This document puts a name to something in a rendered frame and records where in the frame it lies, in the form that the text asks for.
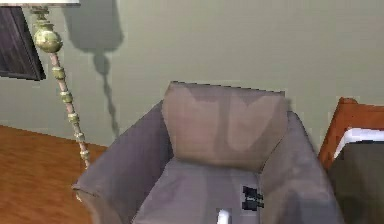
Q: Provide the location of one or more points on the orange wooden bed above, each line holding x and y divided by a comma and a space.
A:
356, 160

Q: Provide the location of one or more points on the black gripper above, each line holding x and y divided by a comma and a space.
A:
251, 198

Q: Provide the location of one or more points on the white mug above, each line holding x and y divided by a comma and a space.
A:
223, 216

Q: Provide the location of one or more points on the grey armchair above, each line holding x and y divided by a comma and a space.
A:
213, 133

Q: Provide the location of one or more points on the dark framed picture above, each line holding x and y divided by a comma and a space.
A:
16, 46

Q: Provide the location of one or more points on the brass floor lamp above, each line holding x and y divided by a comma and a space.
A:
47, 39

